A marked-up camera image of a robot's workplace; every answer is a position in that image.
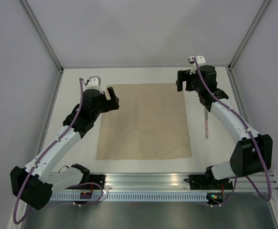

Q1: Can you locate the beige cloth napkin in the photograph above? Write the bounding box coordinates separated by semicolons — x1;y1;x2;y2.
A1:
96;83;192;160

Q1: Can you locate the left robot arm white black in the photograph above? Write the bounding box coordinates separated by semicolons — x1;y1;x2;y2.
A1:
10;87;119;210

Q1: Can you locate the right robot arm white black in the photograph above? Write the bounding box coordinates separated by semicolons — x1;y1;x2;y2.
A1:
176;65;273;188

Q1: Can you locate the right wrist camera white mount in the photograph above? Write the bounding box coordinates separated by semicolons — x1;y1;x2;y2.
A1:
188;55;206;74

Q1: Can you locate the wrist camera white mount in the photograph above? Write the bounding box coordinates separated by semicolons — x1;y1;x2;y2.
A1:
84;76;103;94
188;55;206;74

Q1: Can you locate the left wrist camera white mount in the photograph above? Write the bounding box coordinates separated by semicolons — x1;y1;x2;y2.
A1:
84;76;103;94

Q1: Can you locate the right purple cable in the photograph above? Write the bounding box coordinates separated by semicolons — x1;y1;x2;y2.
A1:
192;57;272;202

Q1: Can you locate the purple cable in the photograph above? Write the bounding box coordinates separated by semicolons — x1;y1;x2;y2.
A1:
12;77;104;225
192;57;272;202

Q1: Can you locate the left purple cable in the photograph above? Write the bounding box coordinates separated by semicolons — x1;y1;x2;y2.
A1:
12;77;104;225

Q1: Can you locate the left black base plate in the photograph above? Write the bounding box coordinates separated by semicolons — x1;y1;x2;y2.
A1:
89;174;106;189

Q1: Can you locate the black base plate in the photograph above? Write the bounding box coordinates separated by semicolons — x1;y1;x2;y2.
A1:
184;174;233;191
89;174;106;189

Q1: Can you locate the aluminium front rail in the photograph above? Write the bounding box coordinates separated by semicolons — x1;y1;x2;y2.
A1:
43;172;278;191

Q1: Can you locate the right aluminium frame post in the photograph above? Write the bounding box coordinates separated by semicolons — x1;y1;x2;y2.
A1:
228;0;272;71

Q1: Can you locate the aluminium frame post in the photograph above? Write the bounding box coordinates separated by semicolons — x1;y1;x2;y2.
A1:
19;0;64;73
228;0;272;71

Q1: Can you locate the white slotted cable duct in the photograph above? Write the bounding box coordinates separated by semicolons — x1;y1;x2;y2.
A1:
51;191;208;202

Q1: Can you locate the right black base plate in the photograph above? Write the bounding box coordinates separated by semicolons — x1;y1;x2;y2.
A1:
184;174;233;191

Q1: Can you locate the left aluminium frame post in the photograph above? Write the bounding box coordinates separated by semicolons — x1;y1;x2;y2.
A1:
19;0;64;73

